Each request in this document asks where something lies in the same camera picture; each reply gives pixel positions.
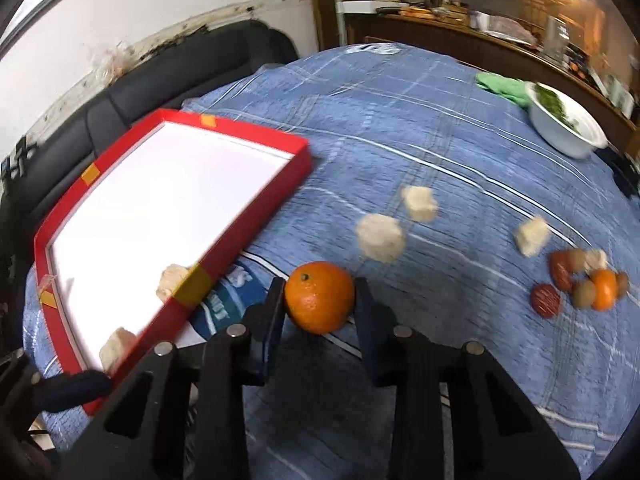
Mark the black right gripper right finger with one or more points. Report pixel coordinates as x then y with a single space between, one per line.
375 323

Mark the beige food chunk in tray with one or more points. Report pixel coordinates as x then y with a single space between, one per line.
115 348
171 278

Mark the green cloth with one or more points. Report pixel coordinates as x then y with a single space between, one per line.
511 89

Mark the dark red jujube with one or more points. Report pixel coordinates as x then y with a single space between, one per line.
559 269
545 300

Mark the white bowl with greens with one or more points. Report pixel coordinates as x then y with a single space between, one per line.
562 122

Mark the brown longan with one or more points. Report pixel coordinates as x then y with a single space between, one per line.
576 260
622 282
584 294

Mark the wooden sideboard counter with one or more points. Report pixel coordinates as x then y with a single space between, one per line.
482 51

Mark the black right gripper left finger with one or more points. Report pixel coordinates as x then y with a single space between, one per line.
265 322

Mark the red tray white inside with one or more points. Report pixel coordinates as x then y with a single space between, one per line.
177 188

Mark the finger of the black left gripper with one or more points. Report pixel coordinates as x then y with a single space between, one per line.
64 391

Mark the black leather sofa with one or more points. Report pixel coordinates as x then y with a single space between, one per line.
182 69

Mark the blue plaid tablecloth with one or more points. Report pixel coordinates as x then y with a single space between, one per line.
359 265

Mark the small orange mandarin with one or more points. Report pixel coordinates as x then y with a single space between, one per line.
605 285

